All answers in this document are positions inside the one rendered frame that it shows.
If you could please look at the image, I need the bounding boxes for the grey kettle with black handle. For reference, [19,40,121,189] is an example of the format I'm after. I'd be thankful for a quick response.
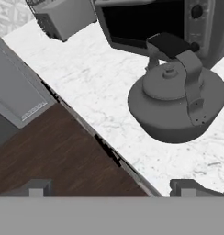
[127,32,224,144]

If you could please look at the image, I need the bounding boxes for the grey dishwasher door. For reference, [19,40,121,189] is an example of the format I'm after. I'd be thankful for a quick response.
[0,31,59,129]

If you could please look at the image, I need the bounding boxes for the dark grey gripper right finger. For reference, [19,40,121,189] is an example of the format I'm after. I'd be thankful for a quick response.
[169,179,224,197]

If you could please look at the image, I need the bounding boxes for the grey toaster oven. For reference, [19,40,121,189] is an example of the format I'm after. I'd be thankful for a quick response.
[94,0,224,70]

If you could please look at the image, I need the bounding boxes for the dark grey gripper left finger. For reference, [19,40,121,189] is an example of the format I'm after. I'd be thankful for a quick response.
[6,178,54,197]

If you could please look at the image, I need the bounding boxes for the grey toaster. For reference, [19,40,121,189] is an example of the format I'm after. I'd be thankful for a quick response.
[26,0,98,43]

